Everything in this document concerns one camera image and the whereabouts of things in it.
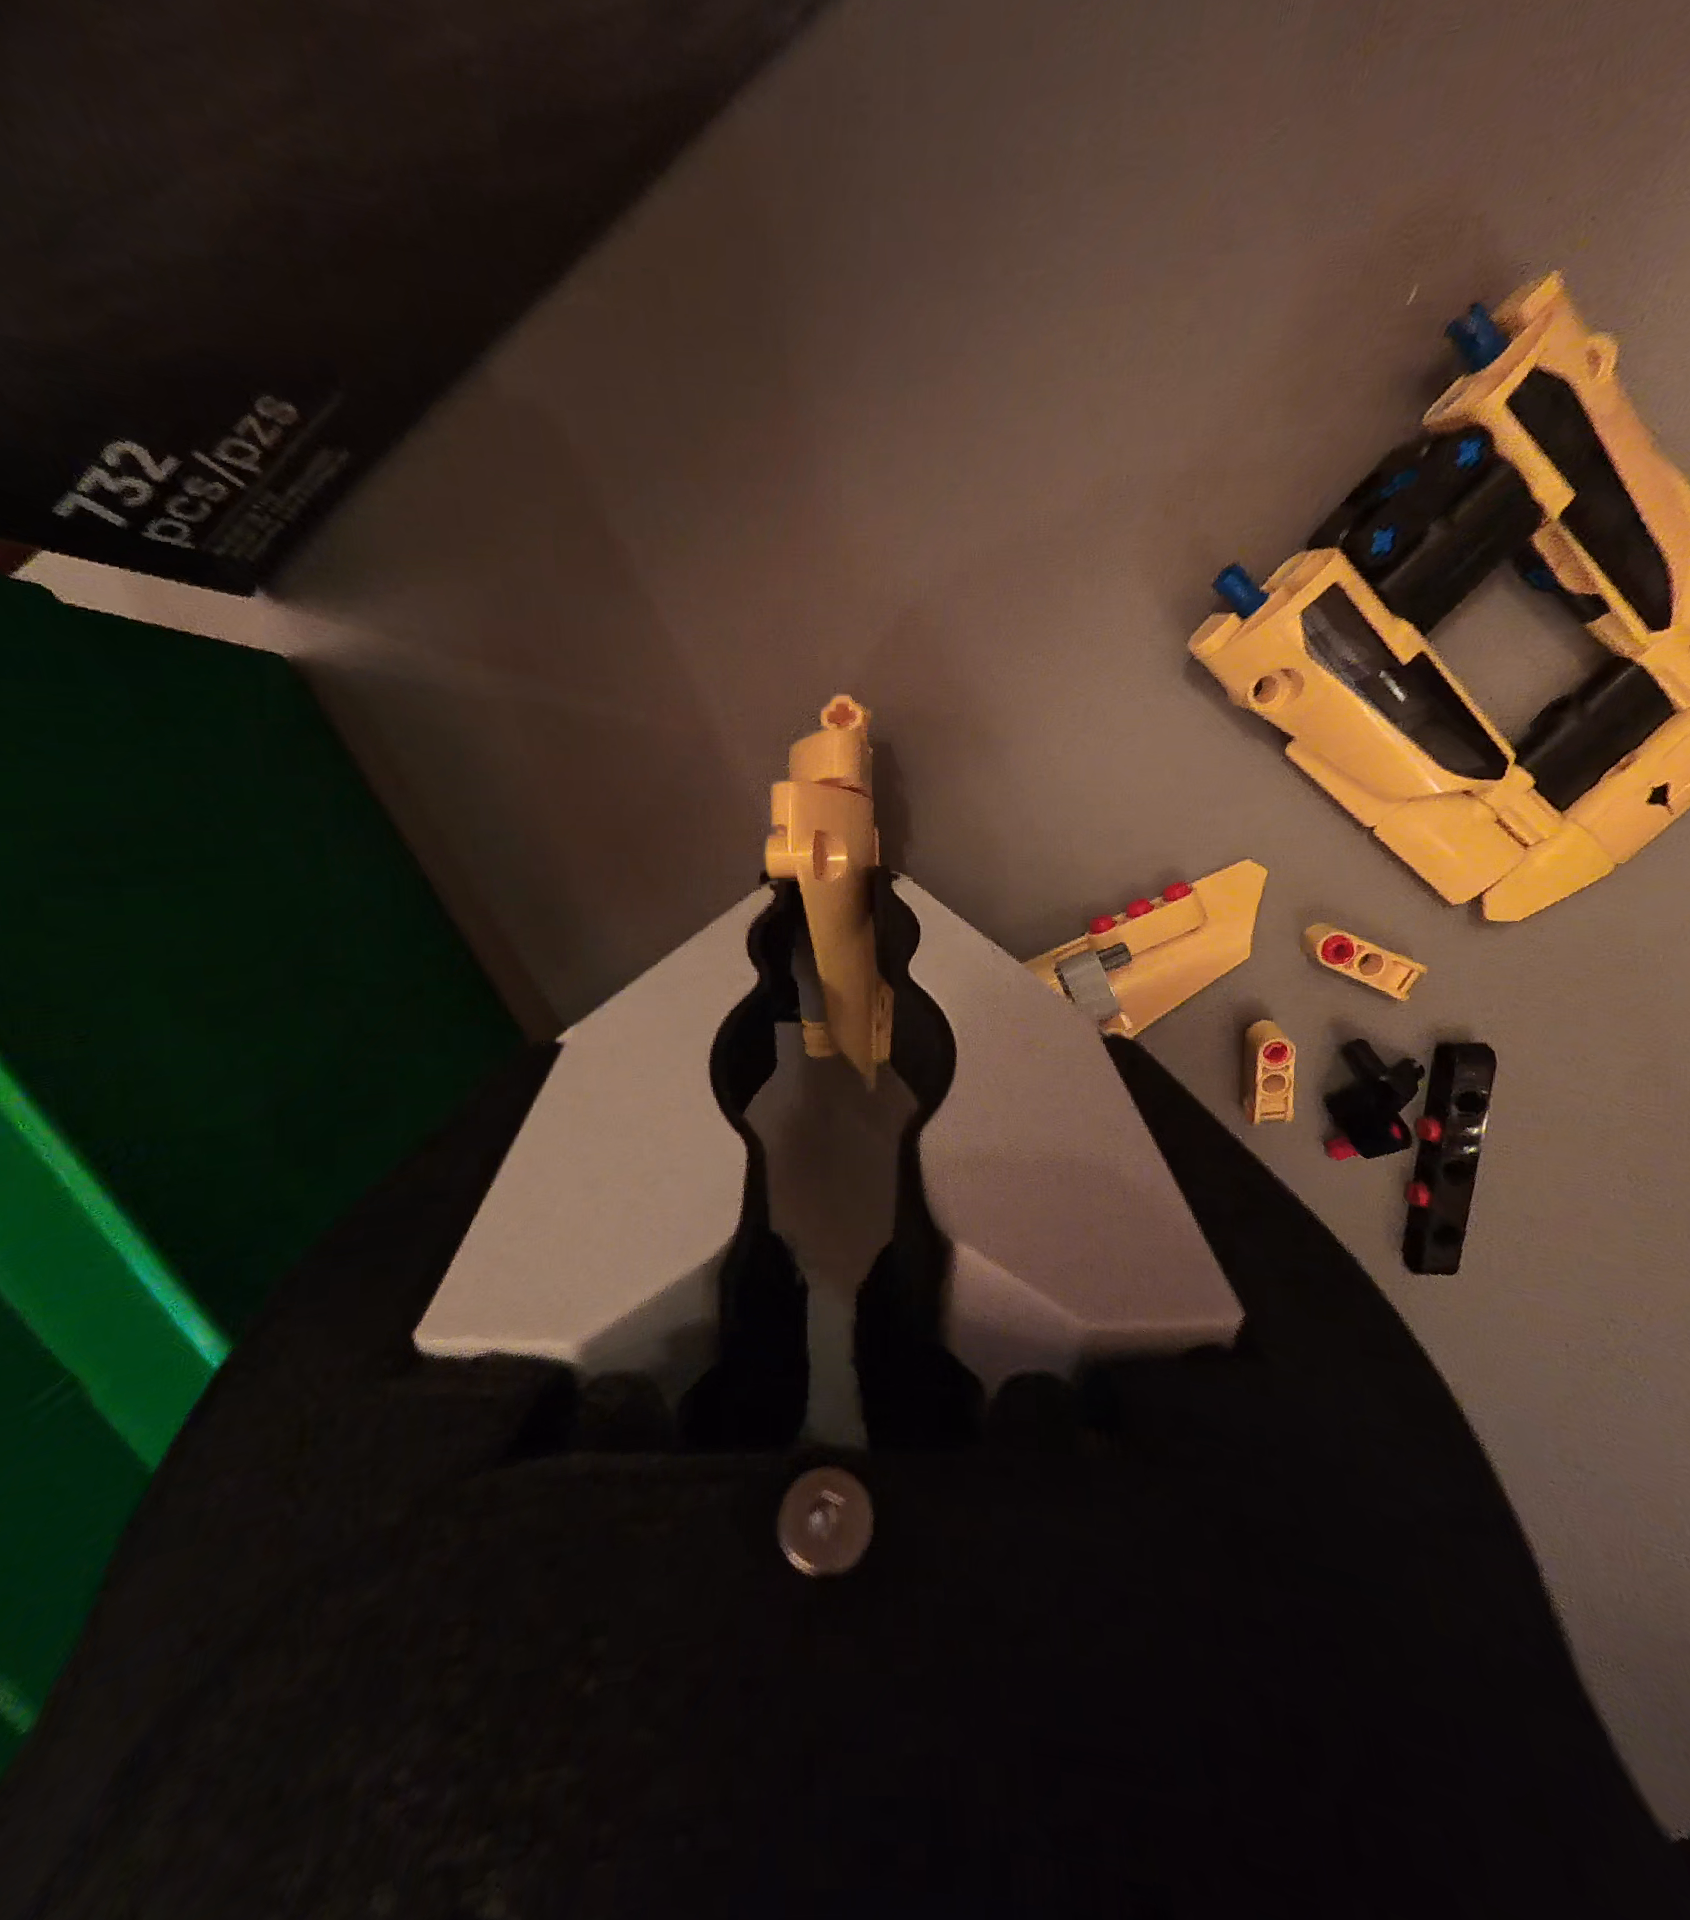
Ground yellow toy car hood panel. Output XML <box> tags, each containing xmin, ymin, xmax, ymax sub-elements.
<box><xmin>1187</xmin><ymin>270</ymin><xmax>1690</xmax><ymax>925</ymax></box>

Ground yellow curved toy piece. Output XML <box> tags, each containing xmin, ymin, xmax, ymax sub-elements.
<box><xmin>764</xmin><ymin>690</ymin><xmax>890</xmax><ymax>1081</ymax></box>

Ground green plastic bin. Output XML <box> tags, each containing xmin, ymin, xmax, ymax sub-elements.
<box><xmin>0</xmin><ymin>549</ymin><xmax>536</xmax><ymax>1817</ymax></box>

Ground black toy beam piece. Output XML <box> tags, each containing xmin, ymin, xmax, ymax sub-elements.
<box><xmin>1322</xmin><ymin>1038</ymin><xmax>1502</xmax><ymax>1279</ymax></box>

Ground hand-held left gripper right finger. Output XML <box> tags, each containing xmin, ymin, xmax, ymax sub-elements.
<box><xmin>883</xmin><ymin>876</ymin><xmax>1243</xmax><ymax>1435</ymax></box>

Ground toy car set box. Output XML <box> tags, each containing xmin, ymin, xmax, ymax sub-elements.
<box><xmin>0</xmin><ymin>0</ymin><xmax>823</xmax><ymax>602</ymax></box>

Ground grey desk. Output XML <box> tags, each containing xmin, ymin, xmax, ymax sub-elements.
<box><xmin>260</xmin><ymin>0</ymin><xmax>1690</xmax><ymax>1847</ymax></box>

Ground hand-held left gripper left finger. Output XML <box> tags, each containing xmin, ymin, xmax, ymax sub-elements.
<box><xmin>416</xmin><ymin>886</ymin><xmax>793</xmax><ymax>1435</ymax></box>

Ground small yellow toy piece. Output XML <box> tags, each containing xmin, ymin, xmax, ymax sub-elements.
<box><xmin>1238</xmin><ymin>1019</ymin><xmax>1300</xmax><ymax>1130</ymax></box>
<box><xmin>1026</xmin><ymin>862</ymin><xmax>1273</xmax><ymax>1046</ymax></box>
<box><xmin>1303</xmin><ymin>922</ymin><xmax>1429</xmax><ymax>1004</ymax></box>

